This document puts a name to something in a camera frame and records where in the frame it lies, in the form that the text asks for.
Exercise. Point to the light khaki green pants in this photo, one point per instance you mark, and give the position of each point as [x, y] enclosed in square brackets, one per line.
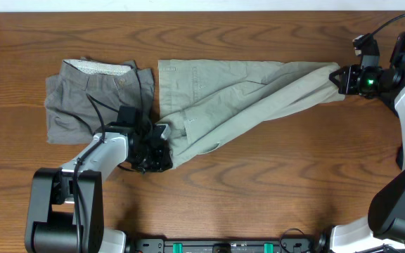
[208, 103]

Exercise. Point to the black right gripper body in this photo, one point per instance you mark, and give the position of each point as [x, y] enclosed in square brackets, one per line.
[371, 81]

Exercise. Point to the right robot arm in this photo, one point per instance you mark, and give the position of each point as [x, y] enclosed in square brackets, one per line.
[383, 228]

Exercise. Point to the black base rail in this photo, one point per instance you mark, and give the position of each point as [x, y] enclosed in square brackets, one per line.
[156, 245]

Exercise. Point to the folded dark grey shorts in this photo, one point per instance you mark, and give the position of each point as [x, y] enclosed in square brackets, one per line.
[84, 89]

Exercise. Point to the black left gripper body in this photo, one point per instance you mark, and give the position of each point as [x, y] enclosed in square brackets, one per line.
[150, 159]

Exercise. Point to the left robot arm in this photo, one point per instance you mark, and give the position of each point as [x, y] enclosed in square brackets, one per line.
[66, 204]

